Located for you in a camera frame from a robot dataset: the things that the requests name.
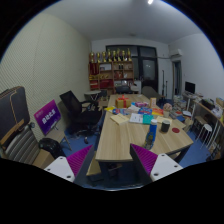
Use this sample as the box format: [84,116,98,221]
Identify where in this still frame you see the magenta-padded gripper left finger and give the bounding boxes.
[43,144,96,187]

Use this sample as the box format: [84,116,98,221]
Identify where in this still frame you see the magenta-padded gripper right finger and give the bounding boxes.
[129,143,184,185]

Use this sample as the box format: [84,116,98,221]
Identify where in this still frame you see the black glossy bin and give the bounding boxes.
[38,137,66,159]

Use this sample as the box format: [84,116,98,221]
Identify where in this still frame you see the black mug white inside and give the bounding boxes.
[161,119,171,133]

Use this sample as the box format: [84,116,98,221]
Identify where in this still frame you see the tan paper sheet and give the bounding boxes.
[155,115,174,125]

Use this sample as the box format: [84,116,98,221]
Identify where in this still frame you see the white booklet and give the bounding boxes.
[129,112,144,125]

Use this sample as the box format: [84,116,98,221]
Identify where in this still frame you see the blue printed book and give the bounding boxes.
[138,107,153,116]

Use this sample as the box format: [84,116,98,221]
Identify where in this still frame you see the cream book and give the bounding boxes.
[109,113,130,126]

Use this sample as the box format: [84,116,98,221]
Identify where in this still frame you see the orange book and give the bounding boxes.
[151,107,165,117]

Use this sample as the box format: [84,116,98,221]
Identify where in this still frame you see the purple sign board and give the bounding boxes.
[33,99,62,136]

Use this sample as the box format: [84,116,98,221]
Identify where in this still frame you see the pink flowers in white pot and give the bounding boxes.
[162,102,173,118]

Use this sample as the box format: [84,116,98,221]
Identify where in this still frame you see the pink flat box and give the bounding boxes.
[134,101,150,108]

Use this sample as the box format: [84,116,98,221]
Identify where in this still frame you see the small upright cardboard box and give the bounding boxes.
[149,97,158,109]

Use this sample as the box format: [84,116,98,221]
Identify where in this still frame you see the striped folding lounger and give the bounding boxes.
[0,123,41,164]

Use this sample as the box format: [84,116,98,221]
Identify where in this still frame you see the yellow gift box red ribbon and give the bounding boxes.
[114,94,132,109]

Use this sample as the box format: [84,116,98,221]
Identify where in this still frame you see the stacked books pile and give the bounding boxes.
[171,94,188,119]

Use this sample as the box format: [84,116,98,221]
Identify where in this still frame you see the dark stool with wooden top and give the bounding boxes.
[193,115,208,133]

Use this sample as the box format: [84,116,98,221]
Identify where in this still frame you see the white round stool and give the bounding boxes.
[195,123,213,144]

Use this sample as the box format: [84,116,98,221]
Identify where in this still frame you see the brown upholstered chair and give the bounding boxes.
[141,85,164,100]

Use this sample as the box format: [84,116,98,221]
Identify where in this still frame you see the small round side table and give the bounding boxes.
[83,89,102,103]

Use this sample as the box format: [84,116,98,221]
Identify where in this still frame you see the black microphone stand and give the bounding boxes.
[160,69,167,98]

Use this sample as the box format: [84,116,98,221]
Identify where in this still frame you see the long wooden side desk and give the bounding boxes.
[181,93,224,158]

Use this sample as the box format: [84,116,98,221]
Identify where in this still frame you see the black box-shaped device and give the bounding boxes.
[200,99,216,110]

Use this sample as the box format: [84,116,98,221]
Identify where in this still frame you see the black computer monitor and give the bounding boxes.
[184,81,196,95]

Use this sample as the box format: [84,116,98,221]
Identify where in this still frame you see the black case with tan trim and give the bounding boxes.
[0,85,31,141]

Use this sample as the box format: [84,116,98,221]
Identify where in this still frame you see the black framed glass door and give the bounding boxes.
[105,44,159,93]

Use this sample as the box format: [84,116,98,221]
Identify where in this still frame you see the wooden shelf unit with trophies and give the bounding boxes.
[88,48,135,96]

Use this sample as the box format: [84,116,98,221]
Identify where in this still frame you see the white wall air conditioner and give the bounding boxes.
[169,48,184,58]

